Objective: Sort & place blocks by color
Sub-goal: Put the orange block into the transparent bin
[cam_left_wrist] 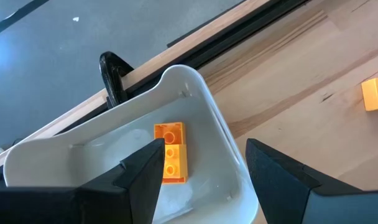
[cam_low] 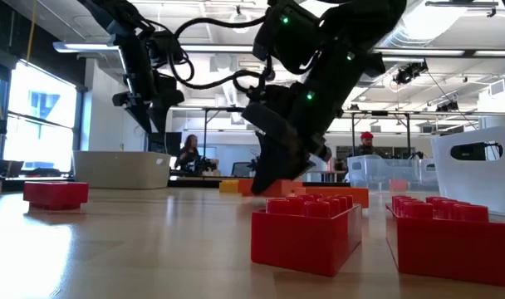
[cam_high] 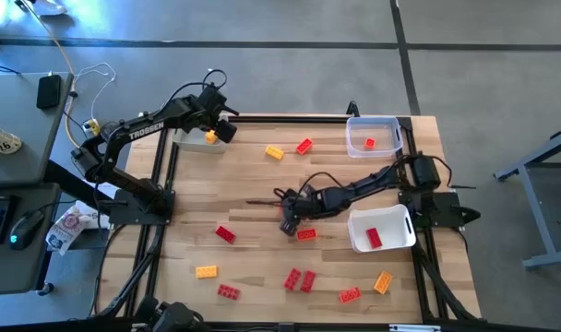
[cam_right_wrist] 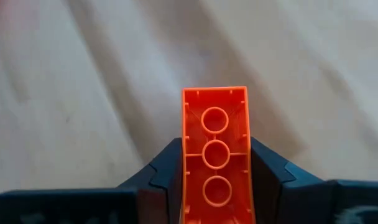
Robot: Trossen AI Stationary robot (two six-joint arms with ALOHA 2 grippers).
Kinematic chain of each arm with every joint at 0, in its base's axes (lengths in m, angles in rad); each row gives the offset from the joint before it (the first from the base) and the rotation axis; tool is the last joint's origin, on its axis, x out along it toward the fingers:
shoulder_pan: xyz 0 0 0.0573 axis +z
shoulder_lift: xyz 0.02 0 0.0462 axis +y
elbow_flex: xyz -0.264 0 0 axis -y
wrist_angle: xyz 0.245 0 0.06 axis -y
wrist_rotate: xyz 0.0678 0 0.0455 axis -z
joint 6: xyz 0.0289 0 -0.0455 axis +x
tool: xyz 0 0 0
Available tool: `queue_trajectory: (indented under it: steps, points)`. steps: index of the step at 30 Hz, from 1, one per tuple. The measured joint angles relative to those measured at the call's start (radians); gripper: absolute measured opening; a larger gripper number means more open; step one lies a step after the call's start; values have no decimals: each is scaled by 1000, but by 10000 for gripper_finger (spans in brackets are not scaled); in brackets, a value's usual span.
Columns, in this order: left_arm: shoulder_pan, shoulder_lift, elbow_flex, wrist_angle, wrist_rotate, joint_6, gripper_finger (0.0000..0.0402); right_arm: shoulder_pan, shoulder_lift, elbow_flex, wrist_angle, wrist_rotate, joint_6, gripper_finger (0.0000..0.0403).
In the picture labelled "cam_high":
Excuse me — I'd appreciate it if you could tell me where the clear plastic bin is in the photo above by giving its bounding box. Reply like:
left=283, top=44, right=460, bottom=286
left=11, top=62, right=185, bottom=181
left=344, top=115, right=405, bottom=160

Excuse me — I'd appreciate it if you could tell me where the grey plastic bin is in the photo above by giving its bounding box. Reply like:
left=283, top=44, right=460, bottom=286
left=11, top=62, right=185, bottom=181
left=172, top=114, right=229, bottom=155

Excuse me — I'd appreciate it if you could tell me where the white numbered tag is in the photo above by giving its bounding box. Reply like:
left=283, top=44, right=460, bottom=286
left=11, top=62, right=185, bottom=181
left=0, top=118, right=23, bottom=156

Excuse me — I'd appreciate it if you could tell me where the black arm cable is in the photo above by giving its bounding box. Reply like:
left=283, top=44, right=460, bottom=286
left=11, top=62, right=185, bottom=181
left=273, top=171, right=355, bottom=200
left=162, top=68, right=229, bottom=112

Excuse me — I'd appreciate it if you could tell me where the black aluminium table frame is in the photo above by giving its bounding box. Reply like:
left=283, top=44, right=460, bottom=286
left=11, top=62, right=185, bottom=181
left=89, top=100, right=483, bottom=332

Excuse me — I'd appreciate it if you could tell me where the black computer mouse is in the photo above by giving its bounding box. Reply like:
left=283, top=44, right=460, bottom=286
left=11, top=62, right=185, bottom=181
left=7, top=209, right=46, bottom=252

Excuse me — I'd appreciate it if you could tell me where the silver metal bracket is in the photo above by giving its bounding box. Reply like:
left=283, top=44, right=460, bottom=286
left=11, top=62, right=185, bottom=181
left=388, top=324, right=443, bottom=332

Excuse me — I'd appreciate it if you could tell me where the red building block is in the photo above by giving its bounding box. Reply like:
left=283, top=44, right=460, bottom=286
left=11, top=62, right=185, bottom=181
left=299, top=269, right=317, bottom=294
left=214, top=225, right=237, bottom=244
left=216, top=283, right=242, bottom=302
left=365, top=227, right=384, bottom=250
left=282, top=267, right=303, bottom=292

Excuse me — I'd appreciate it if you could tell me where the yellow power plug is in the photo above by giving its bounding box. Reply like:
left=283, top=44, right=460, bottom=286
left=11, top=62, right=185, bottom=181
left=81, top=118, right=101, bottom=137

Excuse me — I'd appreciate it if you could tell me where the white plastic bin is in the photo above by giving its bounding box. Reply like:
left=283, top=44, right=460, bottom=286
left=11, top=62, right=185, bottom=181
left=347, top=203, right=418, bottom=255

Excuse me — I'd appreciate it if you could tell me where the white shoe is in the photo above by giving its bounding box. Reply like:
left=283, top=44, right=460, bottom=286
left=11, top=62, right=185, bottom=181
left=30, top=0, right=68, bottom=18

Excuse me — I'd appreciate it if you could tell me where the dark grey desk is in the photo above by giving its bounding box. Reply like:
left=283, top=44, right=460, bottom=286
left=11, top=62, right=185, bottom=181
left=0, top=183, right=63, bottom=296

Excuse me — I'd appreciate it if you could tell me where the white cable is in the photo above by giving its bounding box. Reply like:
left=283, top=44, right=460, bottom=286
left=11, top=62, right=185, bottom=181
left=72, top=62, right=118, bottom=124

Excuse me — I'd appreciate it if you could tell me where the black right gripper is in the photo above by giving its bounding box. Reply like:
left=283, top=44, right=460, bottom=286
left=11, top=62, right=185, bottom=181
left=273, top=183, right=341, bottom=237

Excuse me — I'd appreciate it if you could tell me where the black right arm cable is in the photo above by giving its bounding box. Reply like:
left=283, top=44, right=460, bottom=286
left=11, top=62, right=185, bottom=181
left=273, top=171, right=355, bottom=200

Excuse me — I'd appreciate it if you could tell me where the yellow floor cable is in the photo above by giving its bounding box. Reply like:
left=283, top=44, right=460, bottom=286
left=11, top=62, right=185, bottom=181
left=24, top=0, right=101, bottom=153

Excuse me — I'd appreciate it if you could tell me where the white snack bag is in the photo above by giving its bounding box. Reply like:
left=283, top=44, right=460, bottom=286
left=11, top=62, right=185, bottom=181
left=44, top=205, right=91, bottom=256

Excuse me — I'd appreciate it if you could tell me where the light grey desk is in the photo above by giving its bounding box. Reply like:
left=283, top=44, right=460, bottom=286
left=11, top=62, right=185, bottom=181
left=0, top=71, right=74, bottom=185

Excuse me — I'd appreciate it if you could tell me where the black phone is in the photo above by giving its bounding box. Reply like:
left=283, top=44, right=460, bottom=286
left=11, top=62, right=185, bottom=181
left=35, top=74, right=63, bottom=111

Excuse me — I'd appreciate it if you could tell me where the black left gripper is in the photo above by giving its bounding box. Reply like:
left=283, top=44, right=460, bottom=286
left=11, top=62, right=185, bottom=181
left=196, top=81, right=240, bottom=145

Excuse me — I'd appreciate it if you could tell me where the white paper sheet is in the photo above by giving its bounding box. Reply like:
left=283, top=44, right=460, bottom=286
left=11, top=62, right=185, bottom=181
left=75, top=182, right=125, bottom=231

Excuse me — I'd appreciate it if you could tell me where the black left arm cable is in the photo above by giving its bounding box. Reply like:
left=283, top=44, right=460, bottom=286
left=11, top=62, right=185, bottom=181
left=162, top=68, right=229, bottom=112

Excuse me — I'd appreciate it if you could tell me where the grey metal table frame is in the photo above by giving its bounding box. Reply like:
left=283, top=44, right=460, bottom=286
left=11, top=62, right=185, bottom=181
left=494, top=128, right=561, bottom=271

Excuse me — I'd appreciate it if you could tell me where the orange building block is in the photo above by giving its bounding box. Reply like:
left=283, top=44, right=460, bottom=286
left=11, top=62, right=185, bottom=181
left=373, top=270, right=394, bottom=295

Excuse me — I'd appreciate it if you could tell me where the black bulky object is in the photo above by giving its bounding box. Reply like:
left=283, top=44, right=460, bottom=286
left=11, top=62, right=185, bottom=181
left=135, top=295, right=212, bottom=332

